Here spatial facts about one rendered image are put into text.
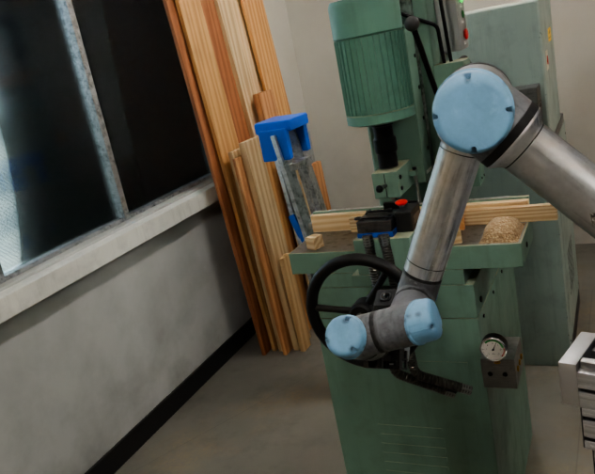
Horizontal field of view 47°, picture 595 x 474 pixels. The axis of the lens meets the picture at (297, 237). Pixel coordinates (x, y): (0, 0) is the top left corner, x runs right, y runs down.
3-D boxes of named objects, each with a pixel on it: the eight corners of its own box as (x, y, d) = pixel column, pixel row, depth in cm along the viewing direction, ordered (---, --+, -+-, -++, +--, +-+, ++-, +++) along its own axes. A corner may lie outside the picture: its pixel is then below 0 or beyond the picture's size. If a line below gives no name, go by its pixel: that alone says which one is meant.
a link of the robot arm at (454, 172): (457, 50, 120) (386, 292, 138) (451, 55, 110) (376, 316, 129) (524, 66, 117) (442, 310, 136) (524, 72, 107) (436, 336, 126)
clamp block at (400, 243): (356, 275, 166) (351, 240, 163) (374, 256, 177) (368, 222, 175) (415, 274, 159) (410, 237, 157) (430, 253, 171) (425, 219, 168)
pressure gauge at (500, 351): (481, 368, 164) (477, 338, 161) (484, 360, 167) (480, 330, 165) (508, 369, 161) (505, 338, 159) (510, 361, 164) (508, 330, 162)
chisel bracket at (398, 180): (375, 205, 181) (370, 173, 178) (391, 190, 192) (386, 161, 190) (402, 202, 177) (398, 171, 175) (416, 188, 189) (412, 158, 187)
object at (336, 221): (313, 232, 198) (309, 216, 197) (316, 230, 200) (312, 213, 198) (529, 219, 171) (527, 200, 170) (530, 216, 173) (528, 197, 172)
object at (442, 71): (440, 120, 188) (432, 65, 184) (447, 115, 196) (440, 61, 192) (471, 117, 185) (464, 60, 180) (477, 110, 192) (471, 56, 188)
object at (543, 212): (351, 232, 191) (349, 218, 190) (353, 229, 192) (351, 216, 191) (557, 220, 167) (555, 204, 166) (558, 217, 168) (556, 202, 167)
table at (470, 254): (275, 288, 177) (271, 266, 175) (320, 247, 203) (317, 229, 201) (520, 283, 150) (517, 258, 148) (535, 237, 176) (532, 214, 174)
